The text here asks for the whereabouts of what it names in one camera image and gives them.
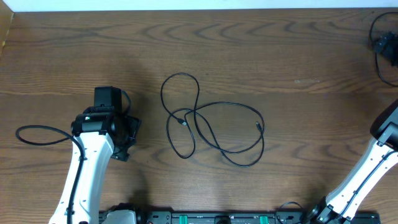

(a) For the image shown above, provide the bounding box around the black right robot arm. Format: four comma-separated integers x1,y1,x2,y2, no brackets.
303,101,397,223

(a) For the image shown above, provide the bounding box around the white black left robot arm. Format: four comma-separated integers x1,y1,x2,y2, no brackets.
50,86,141,223

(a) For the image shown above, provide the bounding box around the black left camera cable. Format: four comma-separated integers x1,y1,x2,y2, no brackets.
15,124,86,224

